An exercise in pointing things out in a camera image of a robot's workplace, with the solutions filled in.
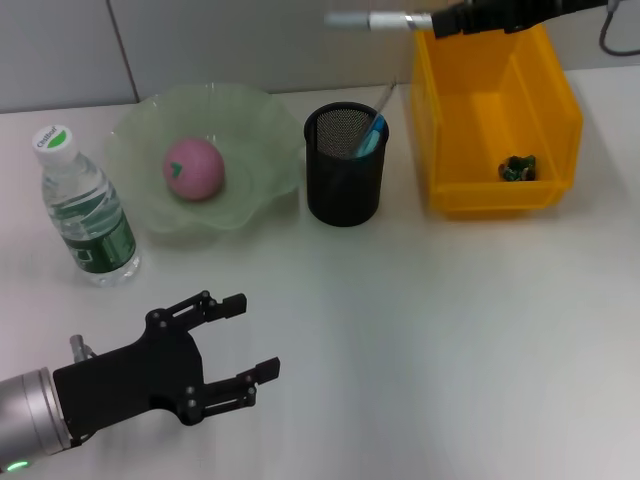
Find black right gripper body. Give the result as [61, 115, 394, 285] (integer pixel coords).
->
[499, 0, 609, 34]

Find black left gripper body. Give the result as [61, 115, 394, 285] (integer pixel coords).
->
[52, 308, 209, 447]

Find white grey ballpoint pen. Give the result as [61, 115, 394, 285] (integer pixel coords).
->
[323, 10, 437, 33]

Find clear plastic ruler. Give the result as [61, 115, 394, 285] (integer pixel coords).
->
[359, 74, 400, 151]

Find pink peach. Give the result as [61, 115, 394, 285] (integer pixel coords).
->
[162, 137, 226, 202]

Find blue scissors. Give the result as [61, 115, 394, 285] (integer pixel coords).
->
[352, 113, 390, 160]

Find green plastic wrapper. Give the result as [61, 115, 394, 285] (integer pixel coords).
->
[498, 154, 538, 182]

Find clear green-label water bottle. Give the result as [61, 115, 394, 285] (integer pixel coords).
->
[32, 124, 143, 289]

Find black mesh pen cup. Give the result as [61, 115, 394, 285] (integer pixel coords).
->
[303, 102, 391, 229]

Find green glass fruit plate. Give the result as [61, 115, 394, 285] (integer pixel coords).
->
[103, 82, 305, 247]

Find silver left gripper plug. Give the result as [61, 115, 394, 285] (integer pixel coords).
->
[68, 333, 97, 362]

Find yellow plastic bin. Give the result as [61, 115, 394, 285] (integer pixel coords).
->
[410, 22, 585, 221]

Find grey right arm cable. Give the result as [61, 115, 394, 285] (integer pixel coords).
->
[598, 0, 640, 56]

